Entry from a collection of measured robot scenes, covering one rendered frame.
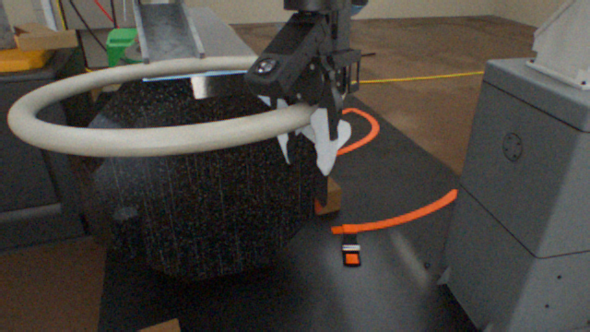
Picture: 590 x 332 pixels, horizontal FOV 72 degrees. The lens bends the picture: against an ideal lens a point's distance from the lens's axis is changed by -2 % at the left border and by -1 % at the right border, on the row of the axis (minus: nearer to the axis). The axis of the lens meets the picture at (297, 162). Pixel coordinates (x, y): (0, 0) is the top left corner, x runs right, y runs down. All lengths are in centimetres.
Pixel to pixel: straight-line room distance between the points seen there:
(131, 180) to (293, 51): 94
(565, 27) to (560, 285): 71
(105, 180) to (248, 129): 91
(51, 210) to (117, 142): 156
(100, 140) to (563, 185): 100
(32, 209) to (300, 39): 169
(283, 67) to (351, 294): 125
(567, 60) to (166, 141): 101
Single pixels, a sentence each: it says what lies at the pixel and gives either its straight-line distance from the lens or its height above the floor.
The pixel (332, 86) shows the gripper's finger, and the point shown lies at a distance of 47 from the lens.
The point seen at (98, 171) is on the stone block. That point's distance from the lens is 130.
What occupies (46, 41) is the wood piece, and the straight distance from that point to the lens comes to 193.
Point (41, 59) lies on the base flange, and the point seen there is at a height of 77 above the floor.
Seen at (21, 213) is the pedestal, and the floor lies 17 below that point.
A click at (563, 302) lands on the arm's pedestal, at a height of 22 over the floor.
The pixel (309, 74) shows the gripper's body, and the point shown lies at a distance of 48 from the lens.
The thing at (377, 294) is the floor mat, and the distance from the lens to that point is 160.
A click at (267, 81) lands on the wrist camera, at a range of 42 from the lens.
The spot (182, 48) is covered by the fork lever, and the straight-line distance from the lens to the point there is 99.
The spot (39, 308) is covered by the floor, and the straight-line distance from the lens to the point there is 180.
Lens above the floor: 116
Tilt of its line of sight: 29 degrees down
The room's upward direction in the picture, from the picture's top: straight up
